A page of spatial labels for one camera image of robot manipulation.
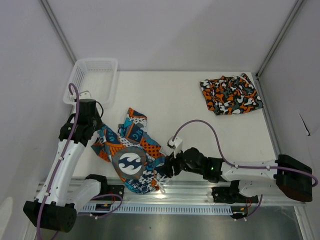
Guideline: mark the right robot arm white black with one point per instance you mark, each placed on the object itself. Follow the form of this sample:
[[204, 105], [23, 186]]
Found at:
[[283, 176]]

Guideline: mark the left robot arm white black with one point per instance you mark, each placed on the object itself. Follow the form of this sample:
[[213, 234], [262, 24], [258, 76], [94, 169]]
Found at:
[[54, 208]]

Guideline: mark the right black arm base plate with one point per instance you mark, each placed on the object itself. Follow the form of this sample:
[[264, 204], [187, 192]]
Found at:
[[231, 195]]

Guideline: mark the right aluminium corner post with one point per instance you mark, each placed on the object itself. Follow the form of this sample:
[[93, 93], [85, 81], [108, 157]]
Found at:
[[287, 24]]

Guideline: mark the right aluminium side rail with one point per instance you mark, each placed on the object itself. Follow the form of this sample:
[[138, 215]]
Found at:
[[274, 137]]

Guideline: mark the white plastic basket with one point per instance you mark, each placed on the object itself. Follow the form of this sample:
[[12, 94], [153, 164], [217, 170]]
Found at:
[[98, 76]]

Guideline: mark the aluminium corner post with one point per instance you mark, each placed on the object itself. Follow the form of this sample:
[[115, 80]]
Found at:
[[53, 20], [287, 24]]

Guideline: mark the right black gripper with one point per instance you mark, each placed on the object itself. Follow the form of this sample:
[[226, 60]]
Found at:
[[167, 166]]

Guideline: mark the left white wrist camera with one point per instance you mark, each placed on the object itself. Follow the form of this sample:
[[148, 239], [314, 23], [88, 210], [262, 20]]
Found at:
[[85, 95]]

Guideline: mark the left aluminium corner post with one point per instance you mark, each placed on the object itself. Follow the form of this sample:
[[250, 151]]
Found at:
[[53, 20]]

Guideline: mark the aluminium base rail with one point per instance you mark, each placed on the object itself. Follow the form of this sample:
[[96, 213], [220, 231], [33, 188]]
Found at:
[[178, 192]]

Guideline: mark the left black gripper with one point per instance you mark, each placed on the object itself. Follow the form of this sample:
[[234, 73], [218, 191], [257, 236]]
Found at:
[[100, 123]]

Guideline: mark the blue patterned shorts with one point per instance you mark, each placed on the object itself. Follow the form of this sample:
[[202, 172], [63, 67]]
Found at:
[[135, 156]]

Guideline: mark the white slotted cable duct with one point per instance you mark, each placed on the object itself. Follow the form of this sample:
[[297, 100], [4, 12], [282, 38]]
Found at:
[[167, 209]]

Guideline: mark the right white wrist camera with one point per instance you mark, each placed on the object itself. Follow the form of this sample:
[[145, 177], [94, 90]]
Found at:
[[176, 144]]

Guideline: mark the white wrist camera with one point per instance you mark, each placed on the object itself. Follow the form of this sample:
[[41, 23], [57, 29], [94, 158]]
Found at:
[[85, 95], [176, 144]]

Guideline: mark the orange black camouflage shorts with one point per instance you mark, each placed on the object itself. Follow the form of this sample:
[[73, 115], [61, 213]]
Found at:
[[230, 95]]

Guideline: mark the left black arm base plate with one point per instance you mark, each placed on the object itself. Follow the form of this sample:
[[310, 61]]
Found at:
[[116, 189]]

